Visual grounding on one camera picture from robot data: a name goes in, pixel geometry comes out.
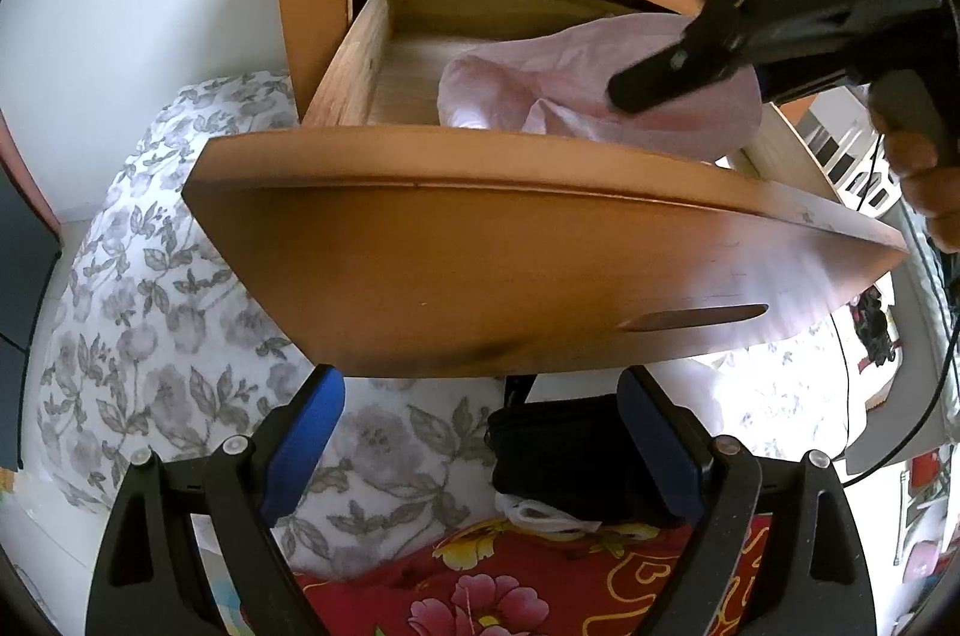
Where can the pale pink underwear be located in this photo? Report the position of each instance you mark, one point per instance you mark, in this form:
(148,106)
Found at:
(540,81)

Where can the pink board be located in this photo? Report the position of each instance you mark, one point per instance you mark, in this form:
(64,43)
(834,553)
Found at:
(22,171)

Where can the red floral blanket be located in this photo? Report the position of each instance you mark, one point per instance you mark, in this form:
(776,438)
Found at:
(487,598)

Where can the white plastic basket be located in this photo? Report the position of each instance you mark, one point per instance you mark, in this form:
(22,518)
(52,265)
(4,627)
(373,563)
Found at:
(862,171)

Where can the black underwear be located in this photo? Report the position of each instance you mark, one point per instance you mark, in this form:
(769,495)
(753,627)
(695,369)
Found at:
(570,456)

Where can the black knitted cloth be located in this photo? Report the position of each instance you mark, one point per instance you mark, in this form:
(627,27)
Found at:
(874,328)

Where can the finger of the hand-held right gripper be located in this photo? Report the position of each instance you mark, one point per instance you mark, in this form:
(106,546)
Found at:
(660,73)

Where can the person's right hand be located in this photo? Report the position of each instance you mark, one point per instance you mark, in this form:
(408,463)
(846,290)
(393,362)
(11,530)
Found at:
(930,186)

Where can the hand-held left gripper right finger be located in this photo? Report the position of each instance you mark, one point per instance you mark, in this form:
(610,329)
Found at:
(660,448)

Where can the dark cabinet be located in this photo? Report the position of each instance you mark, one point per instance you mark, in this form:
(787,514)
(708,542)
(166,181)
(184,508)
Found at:
(19,306)

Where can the white cloth garment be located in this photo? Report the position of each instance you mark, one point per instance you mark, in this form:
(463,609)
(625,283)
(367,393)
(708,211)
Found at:
(540,516)

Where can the small red box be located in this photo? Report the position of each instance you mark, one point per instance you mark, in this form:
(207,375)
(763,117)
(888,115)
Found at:
(926,471)

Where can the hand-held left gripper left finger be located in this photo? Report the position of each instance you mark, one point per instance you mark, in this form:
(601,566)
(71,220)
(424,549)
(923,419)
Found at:
(307,448)

